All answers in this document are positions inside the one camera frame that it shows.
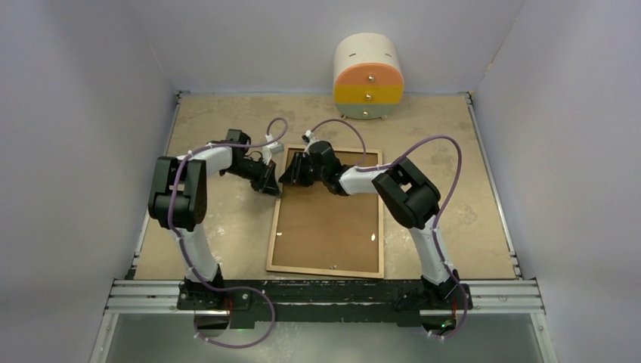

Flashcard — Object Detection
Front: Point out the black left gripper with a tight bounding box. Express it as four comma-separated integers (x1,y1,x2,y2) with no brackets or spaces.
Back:
223,157,280,198

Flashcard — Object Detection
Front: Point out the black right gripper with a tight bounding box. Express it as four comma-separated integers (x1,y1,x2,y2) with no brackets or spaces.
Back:
280,151,328,187

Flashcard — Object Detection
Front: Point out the wooden picture frame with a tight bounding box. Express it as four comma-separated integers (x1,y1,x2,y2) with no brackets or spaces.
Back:
265,144,386,280

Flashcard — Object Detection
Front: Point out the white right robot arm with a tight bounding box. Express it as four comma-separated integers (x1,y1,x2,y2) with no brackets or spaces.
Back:
279,141,472,308

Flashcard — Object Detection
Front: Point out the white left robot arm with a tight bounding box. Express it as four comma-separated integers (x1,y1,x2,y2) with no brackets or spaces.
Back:
147,129,283,310

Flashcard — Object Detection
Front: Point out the small round drawer cabinet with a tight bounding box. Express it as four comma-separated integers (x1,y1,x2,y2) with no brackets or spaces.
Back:
333,33,404,120

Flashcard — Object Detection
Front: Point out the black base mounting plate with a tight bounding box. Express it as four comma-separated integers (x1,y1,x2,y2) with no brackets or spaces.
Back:
177,279,473,333

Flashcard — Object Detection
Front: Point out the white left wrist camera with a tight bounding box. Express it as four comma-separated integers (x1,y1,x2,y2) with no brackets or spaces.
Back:
261,141,284,165

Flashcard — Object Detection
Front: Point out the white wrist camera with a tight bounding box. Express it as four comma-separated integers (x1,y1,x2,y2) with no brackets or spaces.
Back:
261,141,284,165
302,129,320,153

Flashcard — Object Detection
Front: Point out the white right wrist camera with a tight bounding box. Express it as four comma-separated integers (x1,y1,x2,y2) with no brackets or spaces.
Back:
302,129,320,153

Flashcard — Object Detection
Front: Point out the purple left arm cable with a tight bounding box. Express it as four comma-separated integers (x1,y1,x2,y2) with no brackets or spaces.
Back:
166,116,276,350

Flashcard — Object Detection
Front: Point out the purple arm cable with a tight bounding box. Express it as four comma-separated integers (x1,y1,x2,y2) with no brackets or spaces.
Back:
305,118,470,342
166,116,276,350

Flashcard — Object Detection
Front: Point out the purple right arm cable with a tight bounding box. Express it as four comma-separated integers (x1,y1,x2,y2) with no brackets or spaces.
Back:
305,118,470,342

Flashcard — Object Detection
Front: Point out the aluminium rail frame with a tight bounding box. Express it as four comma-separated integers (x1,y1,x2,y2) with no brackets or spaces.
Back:
93,93,557,362

